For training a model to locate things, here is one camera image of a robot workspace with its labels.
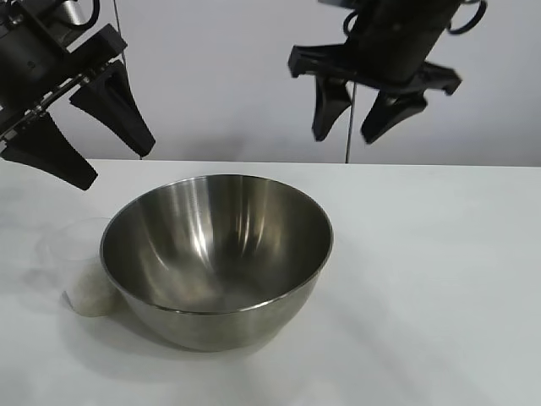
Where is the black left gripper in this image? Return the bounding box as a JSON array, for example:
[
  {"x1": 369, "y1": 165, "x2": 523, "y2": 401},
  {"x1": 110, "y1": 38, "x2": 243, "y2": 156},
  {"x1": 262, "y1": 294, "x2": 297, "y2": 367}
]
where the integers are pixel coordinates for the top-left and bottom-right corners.
[{"x1": 0, "y1": 0, "x2": 156, "y2": 193}]

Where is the white uncooked rice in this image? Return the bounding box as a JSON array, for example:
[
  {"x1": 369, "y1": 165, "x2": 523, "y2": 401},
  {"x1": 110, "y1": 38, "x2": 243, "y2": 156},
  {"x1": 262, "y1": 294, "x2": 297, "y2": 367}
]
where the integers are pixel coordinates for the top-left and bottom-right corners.
[{"x1": 69, "y1": 260, "x2": 116, "y2": 317}]

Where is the silver metal cylinder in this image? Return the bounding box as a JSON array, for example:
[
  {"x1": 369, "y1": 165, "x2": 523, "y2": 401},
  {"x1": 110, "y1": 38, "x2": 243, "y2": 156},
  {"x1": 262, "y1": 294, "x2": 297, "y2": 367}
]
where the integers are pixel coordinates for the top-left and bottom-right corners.
[{"x1": 58, "y1": 0, "x2": 85, "y2": 25}]

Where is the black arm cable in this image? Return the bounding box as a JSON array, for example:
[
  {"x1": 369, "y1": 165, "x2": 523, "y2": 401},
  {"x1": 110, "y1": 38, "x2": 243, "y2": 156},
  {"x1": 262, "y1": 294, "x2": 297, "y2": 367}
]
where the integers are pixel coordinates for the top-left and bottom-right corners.
[
  {"x1": 342, "y1": 8, "x2": 360, "y2": 36},
  {"x1": 447, "y1": 0, "x2": 486, "y2": 35},
  {"x1": 63, "y1": 0, "x2": 101, "y2": 29}
]

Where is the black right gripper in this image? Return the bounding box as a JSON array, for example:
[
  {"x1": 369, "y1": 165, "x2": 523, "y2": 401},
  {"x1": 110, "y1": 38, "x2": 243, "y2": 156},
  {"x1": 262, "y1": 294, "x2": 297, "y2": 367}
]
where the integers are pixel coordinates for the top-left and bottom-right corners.
[{"x1": 288, "y1": 0, "x2": 462, "y2": 145}]

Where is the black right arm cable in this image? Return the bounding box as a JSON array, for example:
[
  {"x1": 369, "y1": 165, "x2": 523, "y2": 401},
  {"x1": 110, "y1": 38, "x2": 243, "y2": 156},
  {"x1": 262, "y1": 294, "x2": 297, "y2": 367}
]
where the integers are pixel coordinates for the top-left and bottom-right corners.
[
  {"x1": 447, "y1": 0, "x2": 486, "y2": 35},
  {"x1": 342, "y1": 8, "x2": 360, "y2": 36}
]

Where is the stainless steel mixing bowl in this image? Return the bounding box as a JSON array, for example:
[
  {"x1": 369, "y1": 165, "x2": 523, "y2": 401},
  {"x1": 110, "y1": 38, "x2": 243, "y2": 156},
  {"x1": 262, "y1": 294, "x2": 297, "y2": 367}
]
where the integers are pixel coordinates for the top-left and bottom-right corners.
[{"x1": 99, "y1": 173, "x2": 335, "y2": 352}]

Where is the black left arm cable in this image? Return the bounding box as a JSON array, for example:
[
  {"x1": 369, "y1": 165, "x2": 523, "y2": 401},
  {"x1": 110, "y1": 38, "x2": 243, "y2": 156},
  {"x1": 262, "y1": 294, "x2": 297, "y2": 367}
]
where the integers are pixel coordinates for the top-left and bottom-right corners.
[{"x1": 63, "y1": 0, "x2": 101, "y2": 29}]

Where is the clear plastic measuring cup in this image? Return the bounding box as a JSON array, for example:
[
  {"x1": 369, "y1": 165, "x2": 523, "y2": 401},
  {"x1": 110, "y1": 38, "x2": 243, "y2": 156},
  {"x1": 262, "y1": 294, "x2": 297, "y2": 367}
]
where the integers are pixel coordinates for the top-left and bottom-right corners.
[{"x1": 36, "y1": 216, "x2": 117, "y2": 318}]

